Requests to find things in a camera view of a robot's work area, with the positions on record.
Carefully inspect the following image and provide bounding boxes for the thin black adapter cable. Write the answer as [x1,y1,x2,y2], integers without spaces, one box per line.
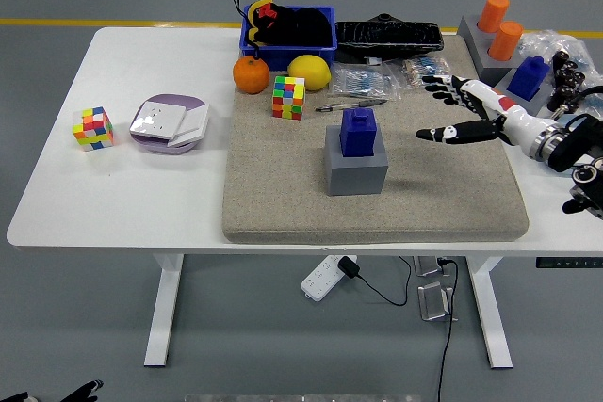
[352,255,414,308]

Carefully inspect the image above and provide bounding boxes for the white table leg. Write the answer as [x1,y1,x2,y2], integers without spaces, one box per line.
[465,256,514,370]
[143,253,185,368]

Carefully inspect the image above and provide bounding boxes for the black cloth pouch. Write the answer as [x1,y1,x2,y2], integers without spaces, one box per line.
[266,5,334,48]

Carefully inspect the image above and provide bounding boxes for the long black power cable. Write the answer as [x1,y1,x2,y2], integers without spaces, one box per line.
[435,258,461,402]

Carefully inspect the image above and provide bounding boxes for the black plug adapter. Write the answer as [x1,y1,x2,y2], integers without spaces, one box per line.
[338,255,362,279]

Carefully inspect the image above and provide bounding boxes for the grey square seal holder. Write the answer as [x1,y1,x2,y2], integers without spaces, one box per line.
[323,124,390,197]
[494,67,553,114]

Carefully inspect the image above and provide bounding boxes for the orange cylinder seal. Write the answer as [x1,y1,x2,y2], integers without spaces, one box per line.
[488,21,524,62]
[478,0,511,34]

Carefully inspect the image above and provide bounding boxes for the scrambled rubik's cube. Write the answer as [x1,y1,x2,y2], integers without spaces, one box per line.
[271,74,307,121]
[72,105,115,153]

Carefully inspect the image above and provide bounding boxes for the black table control panel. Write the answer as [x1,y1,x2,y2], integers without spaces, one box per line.
[535,256,603,270]

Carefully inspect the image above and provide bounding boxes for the metal floor bracket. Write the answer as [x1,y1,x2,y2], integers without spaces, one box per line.
[417,281,456,324]
[413,255,447,279]

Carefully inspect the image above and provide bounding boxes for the clear bag of mixed resistors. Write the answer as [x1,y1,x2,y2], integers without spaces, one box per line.
[398,56,459,91]

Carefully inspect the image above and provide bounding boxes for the blue square seal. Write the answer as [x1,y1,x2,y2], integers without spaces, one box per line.
[339,107,379,158]
[506,56,551,102]

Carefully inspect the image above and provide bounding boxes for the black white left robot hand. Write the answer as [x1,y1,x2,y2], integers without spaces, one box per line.
[0,378,104,402]

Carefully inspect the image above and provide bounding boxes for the white power strip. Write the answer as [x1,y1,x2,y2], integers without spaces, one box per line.
[301,254,348,302]

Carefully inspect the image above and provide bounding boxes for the clear bag of blue resistors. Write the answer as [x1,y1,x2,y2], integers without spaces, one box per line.
[329,62,401,101]

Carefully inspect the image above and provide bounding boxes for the grey round seal holder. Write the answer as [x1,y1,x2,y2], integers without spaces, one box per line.
[456,15,491,45]
[472,36,524,83]

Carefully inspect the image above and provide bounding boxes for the orange fruit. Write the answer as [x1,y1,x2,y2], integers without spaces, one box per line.
[233,55,271,95]

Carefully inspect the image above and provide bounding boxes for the black wrapped long device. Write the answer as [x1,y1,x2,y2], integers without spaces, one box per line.
[334,12,445,64]

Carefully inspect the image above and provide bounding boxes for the yellow black red tool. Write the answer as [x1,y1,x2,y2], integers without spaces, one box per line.
[247,0,279,48]

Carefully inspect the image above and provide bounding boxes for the black cord strap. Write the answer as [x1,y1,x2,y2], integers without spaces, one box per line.
[230,0,263,62]

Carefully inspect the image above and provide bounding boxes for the blue plastic bin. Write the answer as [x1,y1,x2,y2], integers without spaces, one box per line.
[238,5,338,73]

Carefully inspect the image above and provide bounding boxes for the white wall socket panel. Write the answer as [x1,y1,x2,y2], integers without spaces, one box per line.
[129,101,188,141]

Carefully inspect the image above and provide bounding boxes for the crumpled clear plastic bag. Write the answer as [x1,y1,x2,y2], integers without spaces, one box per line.
[517,28,603,119]

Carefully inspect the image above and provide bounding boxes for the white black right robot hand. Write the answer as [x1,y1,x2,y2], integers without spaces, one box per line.
[416,74,550,156]

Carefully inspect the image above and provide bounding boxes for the purple plate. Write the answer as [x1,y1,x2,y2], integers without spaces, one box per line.
[129,93,211,156]

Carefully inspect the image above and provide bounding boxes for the white wall switch panel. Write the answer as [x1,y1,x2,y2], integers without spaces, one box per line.
[167,104,211,148]

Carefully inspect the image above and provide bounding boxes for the yellow lemon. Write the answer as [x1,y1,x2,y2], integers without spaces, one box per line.
[287,54,333,91]

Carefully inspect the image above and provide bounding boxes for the grey-brown fabric mat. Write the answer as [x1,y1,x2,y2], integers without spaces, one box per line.
[220,34,530,246]

